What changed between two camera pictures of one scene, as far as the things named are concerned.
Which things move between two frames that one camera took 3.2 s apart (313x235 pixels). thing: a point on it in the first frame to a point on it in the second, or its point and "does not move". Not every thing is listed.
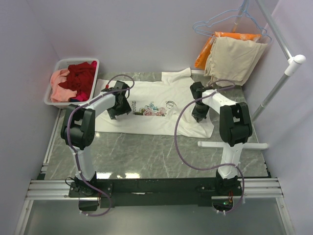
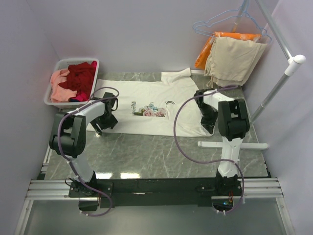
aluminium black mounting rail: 98,194 does not move
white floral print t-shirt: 158,107 does not move
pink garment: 58,93 does not move
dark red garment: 80,78 does not move
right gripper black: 198,116 to 210,125
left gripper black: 126,108 to 111,123
